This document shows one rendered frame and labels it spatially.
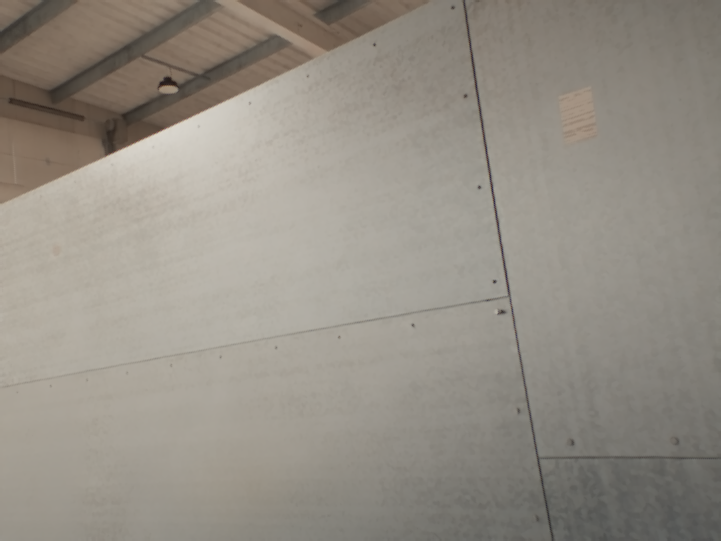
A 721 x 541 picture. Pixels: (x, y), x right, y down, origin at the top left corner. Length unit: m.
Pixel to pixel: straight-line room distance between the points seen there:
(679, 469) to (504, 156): 0.53
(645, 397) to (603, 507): 0.17
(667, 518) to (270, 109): 1.04
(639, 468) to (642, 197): 0.39
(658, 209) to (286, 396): 0.79
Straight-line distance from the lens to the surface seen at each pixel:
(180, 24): 11.15
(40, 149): 13.08
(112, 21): 11.45
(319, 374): 1.41
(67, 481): 2.11
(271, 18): 10.19
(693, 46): 1.16
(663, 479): 1.14
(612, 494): 1.17
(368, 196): 1.35
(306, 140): 1.47
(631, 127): 1.15
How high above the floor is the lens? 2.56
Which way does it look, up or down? 10 degrees up
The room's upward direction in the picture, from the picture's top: 7 degrees counter-clockwise
